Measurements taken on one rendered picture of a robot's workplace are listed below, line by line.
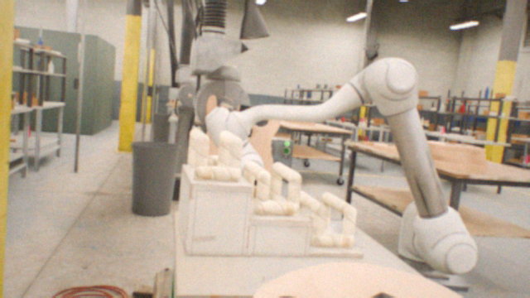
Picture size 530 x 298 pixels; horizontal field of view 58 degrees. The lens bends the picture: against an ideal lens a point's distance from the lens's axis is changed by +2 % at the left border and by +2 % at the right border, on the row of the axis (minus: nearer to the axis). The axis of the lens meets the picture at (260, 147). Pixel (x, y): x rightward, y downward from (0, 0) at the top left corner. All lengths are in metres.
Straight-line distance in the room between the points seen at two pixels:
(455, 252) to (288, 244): 0.67
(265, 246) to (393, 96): 0.66
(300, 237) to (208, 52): 0.97
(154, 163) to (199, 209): 3.72
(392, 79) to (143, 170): 3.65
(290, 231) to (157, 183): 3.77
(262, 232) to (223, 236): 0.09
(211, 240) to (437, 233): 0.83
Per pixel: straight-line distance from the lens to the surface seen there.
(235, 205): 1.12
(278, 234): 1.17
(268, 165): 2.09
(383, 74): 1.54
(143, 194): 4.92
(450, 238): 1.68
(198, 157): 1.13
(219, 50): 1.92
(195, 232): 1.13
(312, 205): 1.26
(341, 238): 1.26
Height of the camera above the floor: 1.31
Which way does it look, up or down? 6 degrees down
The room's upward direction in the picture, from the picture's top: 5 degrees clockwise
